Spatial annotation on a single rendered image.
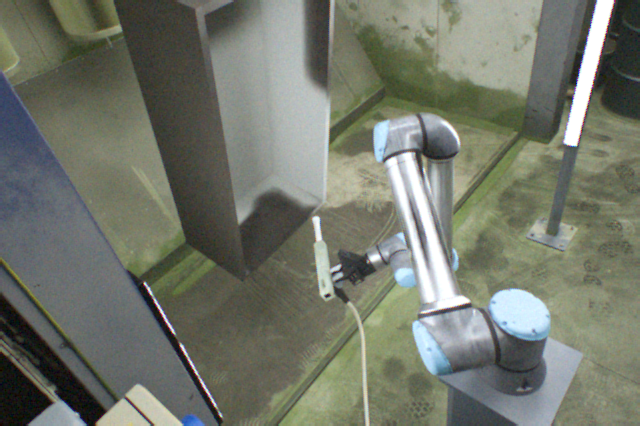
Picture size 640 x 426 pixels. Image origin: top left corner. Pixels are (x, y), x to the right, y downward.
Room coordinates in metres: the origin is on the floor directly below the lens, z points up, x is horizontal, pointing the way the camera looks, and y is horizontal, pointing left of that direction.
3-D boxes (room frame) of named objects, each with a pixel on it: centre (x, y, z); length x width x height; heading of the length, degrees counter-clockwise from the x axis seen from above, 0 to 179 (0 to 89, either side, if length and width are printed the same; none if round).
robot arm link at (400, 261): (1.21, -0.27, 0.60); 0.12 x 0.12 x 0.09; 3
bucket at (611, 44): (3.26, -2.17, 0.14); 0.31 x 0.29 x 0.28; 134
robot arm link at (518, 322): (0.74, -0.45, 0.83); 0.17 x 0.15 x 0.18; 93
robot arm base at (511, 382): (0.74, -0.46, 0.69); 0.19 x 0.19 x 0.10
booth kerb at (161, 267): (2.57, 0.32, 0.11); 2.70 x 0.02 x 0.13; 134
